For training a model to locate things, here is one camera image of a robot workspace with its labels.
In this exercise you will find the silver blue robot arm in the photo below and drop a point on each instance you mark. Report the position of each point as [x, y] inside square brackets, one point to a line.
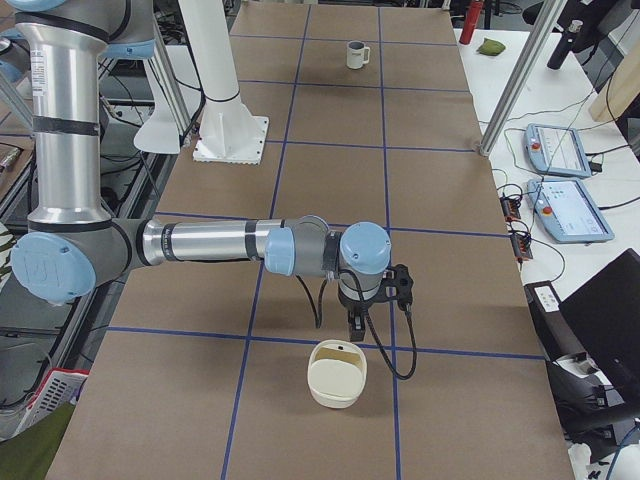
[74, 245]

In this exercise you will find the far blue teach pendant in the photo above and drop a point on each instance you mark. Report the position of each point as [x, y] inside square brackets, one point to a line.
[556, 151]

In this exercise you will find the black monitor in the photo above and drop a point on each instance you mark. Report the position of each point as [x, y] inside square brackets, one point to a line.
[604, 315]

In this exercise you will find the white pedestal column base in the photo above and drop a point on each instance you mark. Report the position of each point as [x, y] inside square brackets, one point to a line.
[228, 131]

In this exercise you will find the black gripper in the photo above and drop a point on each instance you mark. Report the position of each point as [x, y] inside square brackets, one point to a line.
[353, 305]

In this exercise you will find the blue teach pendant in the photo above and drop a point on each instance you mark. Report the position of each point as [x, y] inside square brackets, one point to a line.
[567, 211]
[556, 151]

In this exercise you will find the red bottle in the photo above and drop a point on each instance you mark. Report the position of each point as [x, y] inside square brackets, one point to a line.
[471, 20]

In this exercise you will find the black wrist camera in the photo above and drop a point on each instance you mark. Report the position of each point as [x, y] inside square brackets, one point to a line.
[399, 285]

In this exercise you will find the green bean bag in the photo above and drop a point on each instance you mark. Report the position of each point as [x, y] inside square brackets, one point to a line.
[491, 47]

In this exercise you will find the cream plastic bin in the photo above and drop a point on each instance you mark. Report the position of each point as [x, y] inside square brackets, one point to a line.
[336, 373]

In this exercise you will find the white mug with handle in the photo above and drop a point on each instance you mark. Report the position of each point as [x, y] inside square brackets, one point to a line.
[357, 55]

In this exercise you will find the aluminium frame post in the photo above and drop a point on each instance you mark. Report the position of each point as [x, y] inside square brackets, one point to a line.
[542, 28]

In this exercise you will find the white basket red trim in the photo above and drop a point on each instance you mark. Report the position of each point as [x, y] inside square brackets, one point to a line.
[60, 386]

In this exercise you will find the black tripod stand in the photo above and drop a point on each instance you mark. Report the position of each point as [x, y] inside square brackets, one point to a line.
[579, 24]

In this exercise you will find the near blue teach pendant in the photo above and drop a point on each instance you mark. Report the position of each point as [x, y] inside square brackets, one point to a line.
[567, 211]

